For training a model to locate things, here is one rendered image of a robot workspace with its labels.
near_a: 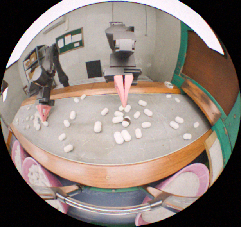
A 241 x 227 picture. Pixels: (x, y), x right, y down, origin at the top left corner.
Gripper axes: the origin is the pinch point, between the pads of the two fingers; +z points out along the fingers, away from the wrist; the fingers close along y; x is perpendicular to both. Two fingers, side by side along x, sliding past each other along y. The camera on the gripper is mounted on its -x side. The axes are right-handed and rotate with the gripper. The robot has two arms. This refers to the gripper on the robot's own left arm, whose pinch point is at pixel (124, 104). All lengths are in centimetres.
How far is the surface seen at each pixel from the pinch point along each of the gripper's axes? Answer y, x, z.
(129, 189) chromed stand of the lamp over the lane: -0.2, -6.0, 22.8
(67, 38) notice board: -133, 64, -202
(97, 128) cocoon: -8.0, 1.8, 6.5
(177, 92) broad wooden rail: 39.2, 16.3, -9.3
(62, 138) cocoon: -20.0, -0.1, 9.7
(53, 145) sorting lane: -24.8, -0.9, 12.8
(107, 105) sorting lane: -5.7, 11.0, -1.3
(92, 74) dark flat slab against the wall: -72, 164, -120
